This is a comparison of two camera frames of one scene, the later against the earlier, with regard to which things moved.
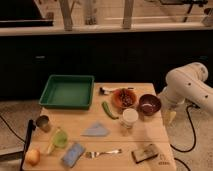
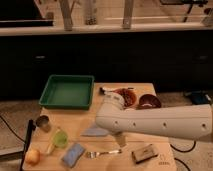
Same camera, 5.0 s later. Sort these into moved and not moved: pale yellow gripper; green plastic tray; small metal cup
Moved: pale yellow gripper
Not moved: green plastic tray; small metal cup
